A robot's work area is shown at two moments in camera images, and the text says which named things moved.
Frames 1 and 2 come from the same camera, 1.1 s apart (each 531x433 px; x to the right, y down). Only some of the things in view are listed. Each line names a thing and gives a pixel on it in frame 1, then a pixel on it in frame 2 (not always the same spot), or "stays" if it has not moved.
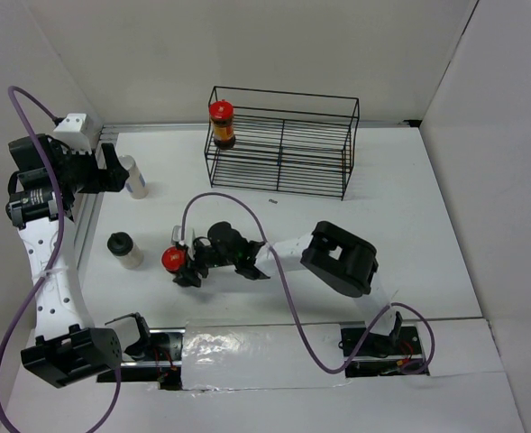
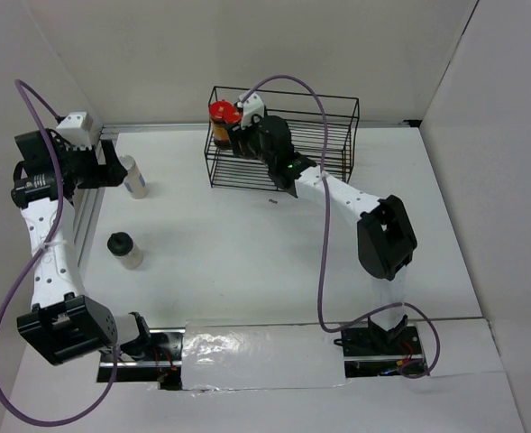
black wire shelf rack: [286, 142] stays
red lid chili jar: [173, 259] -> [233, 116]
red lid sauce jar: [222, 118] stays
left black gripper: [109, 179] stays
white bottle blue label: [135, 183] stays
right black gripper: [188, 274] -> [241, 134]
